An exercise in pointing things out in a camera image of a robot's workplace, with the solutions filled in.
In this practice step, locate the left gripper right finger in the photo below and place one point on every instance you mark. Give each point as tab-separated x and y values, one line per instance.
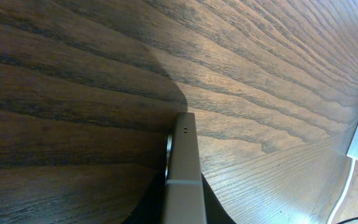
215	213

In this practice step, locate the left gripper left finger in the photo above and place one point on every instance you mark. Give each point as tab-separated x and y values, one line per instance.
150	206

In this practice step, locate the Galaxy S25 Ultra smartphone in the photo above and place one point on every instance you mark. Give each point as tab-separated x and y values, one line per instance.
184	197

